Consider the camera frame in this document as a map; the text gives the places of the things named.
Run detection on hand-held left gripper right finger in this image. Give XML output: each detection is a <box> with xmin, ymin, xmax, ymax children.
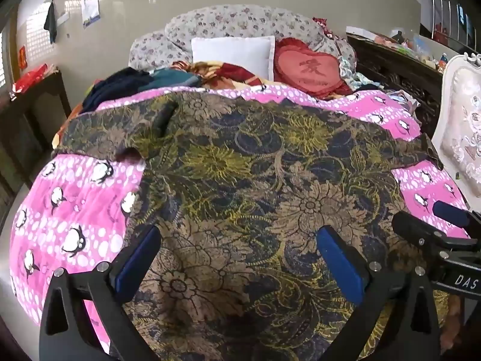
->
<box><xmin>315</xmin><ymin>225</ymin><xmax>442</xmax><ymax>361</ymax></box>

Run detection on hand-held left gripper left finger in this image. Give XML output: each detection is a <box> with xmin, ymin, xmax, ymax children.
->
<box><xmin>38</xmin><ymin>225</ymin><xmax>162</xmax><ymax>361</ymax></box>

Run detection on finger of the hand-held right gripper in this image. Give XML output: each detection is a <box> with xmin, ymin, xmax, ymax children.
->
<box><xmin>432</xmin><ymin>200</ymin><xmax>481</xmax><ymax>234</ymax></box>
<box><xmin>391</xmin><ymin>211</ymin><xmax>481</xmax><ymax>256</ymax></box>

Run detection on dark floral patterned garment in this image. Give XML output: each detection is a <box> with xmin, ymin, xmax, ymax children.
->
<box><xmin>53</xmin><ymin>91</ymin><xmax>449</xmax><ymax>361</ymax></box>

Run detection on dark navy clothes pile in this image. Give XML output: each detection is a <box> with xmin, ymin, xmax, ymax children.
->
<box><xmin>81</xmin><ymin>67</ymin><xmax>151</xmax><ymax>113</ymax></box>

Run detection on person's right hand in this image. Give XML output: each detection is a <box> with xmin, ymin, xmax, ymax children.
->
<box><xmin>438</xmin><ymin>293</ymin><xmax>468</xmax><ymax>352</ymax></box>

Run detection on pink penguin print blanket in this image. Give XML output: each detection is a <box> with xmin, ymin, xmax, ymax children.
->
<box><xmin>9</xmin><ymin>83</ymin><xmax>470</xmax><ymax>350</ymax></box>

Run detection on white ornate upholstered chair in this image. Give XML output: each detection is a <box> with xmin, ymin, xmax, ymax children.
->
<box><xmin>431</xmin><ymin>53</ymin><xmax>481</xmax><ymax>211</ymax></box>

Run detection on dark carved wooden cabinet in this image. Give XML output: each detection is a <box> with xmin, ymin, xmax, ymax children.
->
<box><xmin>346</xmin><ymin>33</ymin><xmax>444</xmax><ymax>136</ymax></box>

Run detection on pale crumpled patterned cloth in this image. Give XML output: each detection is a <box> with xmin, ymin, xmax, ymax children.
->
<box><xmin>338</xmin><ymin>54</ymin><xmax>421</xmax><ymax>115</ymax></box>

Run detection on cluttered bottles and boxes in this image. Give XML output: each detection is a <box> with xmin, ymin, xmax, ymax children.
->
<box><xmin>346</xmin><ymin>26</ymin><xmax>452</xmax><ymax>69</ymax></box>

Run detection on dark wooden side table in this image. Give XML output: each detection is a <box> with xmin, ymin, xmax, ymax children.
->
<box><xmin>0</xmin><ymin>68</ymin><xmax>72</xmax><ymax>196</ymax></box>

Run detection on teal folded cloth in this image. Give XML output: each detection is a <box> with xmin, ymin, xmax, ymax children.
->
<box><xmin>145</xmin><ymin>67</ymin><xmax>204</xmax><ymax>88</ymax></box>

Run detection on red heart-shaped cushion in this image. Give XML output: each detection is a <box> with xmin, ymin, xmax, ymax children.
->
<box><xmin>274</xmin><ymin>38</ymin><xmax>352</xmax><ymax>100</ymax></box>

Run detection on red and yellow blanket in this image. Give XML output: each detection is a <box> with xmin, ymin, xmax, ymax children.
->
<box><xmin>171</xmin><ymin>60</ymin><xmax>279</xmax><ymax>91</ymax></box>

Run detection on red plastic bag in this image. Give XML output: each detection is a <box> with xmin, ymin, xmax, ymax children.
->
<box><xmin>11</xmin><ymin>64</ymin><xmax>49</xmax><ymax>93</ymax></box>

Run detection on white pillow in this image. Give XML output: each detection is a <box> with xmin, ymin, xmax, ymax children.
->
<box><xmin>191</xmin><ymin>35</ymin><xmax>276</xmax><ymax>81</ymax></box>

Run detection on dark hanging cloth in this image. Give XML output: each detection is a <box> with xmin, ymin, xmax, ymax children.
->
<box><xmin>44</xmin><ymin>1</ymin><xmax>58</xmax><ymax>45</ymax></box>

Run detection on floral upholstered headboard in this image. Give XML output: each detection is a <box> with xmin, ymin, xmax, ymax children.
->
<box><xmin>128</xmin><ymin>5</ymin><xmax>356</xmax><ymax>79</ymax></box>

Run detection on metal wall rack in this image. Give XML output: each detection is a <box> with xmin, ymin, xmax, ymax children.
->
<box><xmin>421</xmin><ymin>0</ymin><xmax>481</xmax><ymax>55</ymax></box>

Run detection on wall poster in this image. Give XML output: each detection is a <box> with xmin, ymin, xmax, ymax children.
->
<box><xmin>80</xmin><ymin>0</ymin><xmax>101</xmax><ymax>30</ymax></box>

